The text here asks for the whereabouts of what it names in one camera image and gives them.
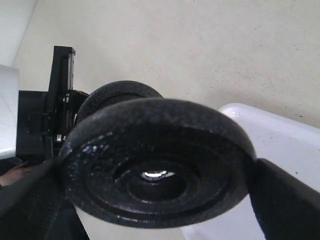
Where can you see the white rectangular plastic tray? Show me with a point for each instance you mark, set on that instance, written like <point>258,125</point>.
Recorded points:
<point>289,144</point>

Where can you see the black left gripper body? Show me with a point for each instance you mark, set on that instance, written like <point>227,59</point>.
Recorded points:
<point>45,118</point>

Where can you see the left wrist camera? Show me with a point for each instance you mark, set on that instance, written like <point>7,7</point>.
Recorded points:
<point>9,98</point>

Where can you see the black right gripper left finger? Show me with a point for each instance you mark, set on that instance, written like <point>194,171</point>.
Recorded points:
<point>35,208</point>

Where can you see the black weight plate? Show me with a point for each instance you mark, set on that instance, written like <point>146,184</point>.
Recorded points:
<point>208,152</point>
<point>116,106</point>

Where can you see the chrome threaded dumbbell bar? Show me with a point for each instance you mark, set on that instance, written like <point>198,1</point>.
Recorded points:
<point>153,176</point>

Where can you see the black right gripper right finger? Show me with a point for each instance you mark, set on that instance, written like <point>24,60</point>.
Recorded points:
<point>285,207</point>

